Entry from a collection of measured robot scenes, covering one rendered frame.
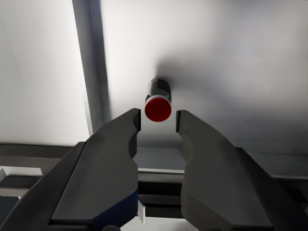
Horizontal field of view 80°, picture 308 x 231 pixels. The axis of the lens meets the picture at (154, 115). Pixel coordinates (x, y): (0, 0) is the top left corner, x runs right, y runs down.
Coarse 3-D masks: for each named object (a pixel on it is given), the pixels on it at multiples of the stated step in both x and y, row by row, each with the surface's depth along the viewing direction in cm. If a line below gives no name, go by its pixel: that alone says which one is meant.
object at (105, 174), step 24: (120, 120) 11; (96, 144) 9; (120, 144) 9; (96, 168) 8; (120, 168) 8; (72, 192) 7; (96, 192) 7; (120, 192) 7; (72, 216) 6; (96, 216) 6; (120, 216) 7
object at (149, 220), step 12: (144, 204) 25; (156, 204) 25; (168, 204) 25; (156, 216) 23; (168, 216) 23; (180, 216) 23; (120, 228) 31; (132, 228) 31; (144, 228) 31; (156, 228) 30; (168, 228) 30; (180, 228) 30; (192, 228) 30
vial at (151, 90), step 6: (156, 78) 17; (162, 78) 17; (150, 84) 16; (156, 84) 16; (150, 90) 15; (156, 90) 15; (162, 90) 15; (150, 96) 15; (156, 96) 14; (162, 96) 14; (168, 96) 15
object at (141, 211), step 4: (40, 168) 24; (44, 168) 24; (44, 172) 24; (140, 200) 19; (140, 204) 19; (140, 208) 19; (144, 208) 18; (140, 212) 20; (144, 212) 19; (140, 216) 20; (144, 216) 19; (144, 220) 20
